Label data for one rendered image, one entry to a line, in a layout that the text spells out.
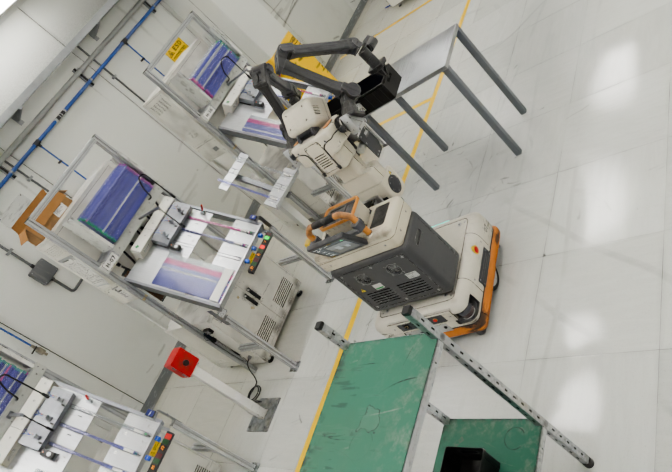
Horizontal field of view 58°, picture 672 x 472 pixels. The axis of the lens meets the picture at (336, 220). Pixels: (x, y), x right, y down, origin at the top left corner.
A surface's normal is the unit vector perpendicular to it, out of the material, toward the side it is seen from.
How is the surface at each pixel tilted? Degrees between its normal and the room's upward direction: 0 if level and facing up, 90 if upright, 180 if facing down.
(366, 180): 82
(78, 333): 90
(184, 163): 90
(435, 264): 90
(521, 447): 0
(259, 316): 90
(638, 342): 0
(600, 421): 0
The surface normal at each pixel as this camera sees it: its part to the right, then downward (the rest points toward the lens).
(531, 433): -0.68, -0.59
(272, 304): 0.65, -0.24
